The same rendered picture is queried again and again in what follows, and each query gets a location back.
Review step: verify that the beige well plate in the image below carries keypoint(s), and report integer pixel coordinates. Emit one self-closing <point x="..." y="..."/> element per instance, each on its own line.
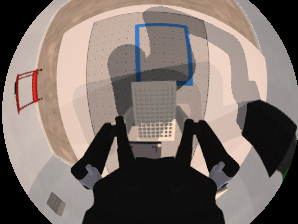
<point x="159" y="119"/>

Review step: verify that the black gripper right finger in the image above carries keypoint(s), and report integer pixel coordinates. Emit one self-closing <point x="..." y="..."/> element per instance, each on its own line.
<point x="221" y="166"/>

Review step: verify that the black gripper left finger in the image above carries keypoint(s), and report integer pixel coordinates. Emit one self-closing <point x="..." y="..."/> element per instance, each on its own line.
<point x="89" y="168"/>

